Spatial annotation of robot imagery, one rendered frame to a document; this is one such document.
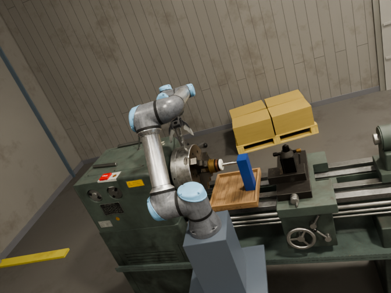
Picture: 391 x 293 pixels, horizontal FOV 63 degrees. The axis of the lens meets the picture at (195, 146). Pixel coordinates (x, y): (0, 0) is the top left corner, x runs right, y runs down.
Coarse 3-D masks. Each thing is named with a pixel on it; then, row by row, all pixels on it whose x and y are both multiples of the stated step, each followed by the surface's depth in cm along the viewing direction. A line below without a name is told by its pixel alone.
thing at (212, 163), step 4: (208, 160) 198; (212, 160) 197; (216, 160) 196; (208, 164) 196; (212, 164) 196; (216, 164) 195; (208, 168) 196; (212, 168) 196; (216, 168) 195; (212, 172) 198
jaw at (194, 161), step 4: (184, 160) 192; (188, 160) 191; (192, 160) 191; (196, 160) 190; (200, 160) 194; (184, 164) 191; (192, 164) 190; (196, 164) 190; (200, 164) 193; (204, 164) 196; (196, 168) 197; (200, 168) 197; (204, 168) 198
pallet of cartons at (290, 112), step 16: (288, 96) 446; (240, 112) 451; (256, 112) 433; (272, 112) 415; (288, 112) 399; (304, 112) 398; (240, 128) 411; (256, 128) 409; (272, 128) 408; (288, 128) 409; (304, 128) 407; (240, 144) 421; (272, 144) 418
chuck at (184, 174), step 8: (176, 152) 197; (184, 152) 194; (192, 152) 198; (200, 152) 212; (176, 160) 193; (176, 168) 192; (184, 168) 190; (192, 168) 193; (184, 176) 190; (192, 176) 191
